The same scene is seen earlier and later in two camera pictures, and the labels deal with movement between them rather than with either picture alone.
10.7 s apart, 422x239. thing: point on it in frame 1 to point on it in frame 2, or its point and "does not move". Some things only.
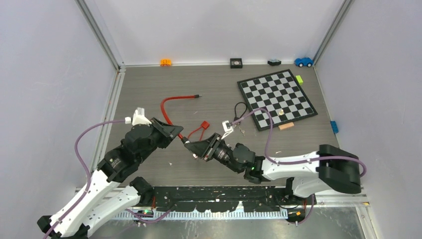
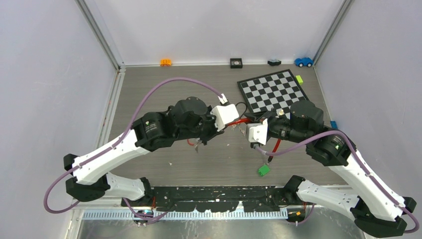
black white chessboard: [279, 92] does not move
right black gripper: [205, 148] to [259, 116]
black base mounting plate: [219, 198] does not move
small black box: [236, 63] does not move
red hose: [183, 138] to [248, 120]
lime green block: [299, 79] does not move
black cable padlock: [236, 118] does not move
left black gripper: [167, 132] to [213, 132]
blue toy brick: [334, 127] does not move
